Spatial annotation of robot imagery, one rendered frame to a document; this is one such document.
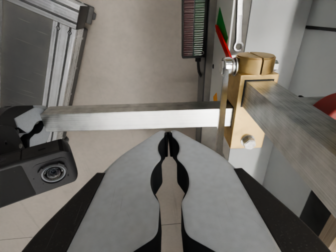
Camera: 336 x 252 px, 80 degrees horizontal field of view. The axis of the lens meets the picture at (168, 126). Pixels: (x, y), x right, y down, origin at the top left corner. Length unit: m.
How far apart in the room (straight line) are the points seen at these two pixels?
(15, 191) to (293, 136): 0.26
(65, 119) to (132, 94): 0.91
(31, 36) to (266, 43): 0.89
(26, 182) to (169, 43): 0.99
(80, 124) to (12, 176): 0.12
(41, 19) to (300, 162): 0.99
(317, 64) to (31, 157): 0.53
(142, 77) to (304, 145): 1.05
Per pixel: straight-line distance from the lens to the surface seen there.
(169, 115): 0.29
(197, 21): 0.43
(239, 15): 0.44
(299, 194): 0.62
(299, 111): 0.21
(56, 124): 0.34
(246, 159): 0.70
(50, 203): 1.98
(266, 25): 0.55
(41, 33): 1.05
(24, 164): 0.23
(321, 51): 0.54
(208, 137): 0.51
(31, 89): 1.15
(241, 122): 0.31
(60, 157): 0.23
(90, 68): 1.23
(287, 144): 0.20
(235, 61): 0.30
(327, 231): 0.55
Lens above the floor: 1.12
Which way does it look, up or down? 61 degrees down
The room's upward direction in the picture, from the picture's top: 178 degrees clockwise
